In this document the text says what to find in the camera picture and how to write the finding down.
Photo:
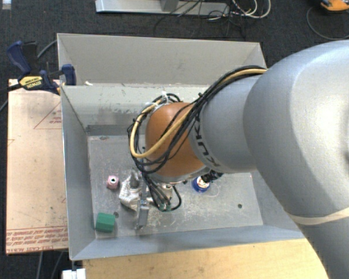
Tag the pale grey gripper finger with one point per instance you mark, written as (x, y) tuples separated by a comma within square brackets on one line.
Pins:
[(142, 214), (134, 179)]

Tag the white crumpled cloth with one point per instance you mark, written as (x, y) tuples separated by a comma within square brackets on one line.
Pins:
[(128, 196)]

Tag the pink small cylinder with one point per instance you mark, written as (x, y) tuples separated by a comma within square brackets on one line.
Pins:
[(113, 182)]

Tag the blue and white round object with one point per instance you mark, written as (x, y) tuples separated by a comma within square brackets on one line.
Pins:
[(198, 186)]

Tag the green block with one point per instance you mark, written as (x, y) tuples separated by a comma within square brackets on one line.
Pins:
[(105, 222)]

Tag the brown cardboard board, red print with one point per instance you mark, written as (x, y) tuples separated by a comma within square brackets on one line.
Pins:
[(35, 161)]

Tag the grey metal bin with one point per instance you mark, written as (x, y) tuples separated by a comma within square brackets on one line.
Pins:
[(151, 65)]

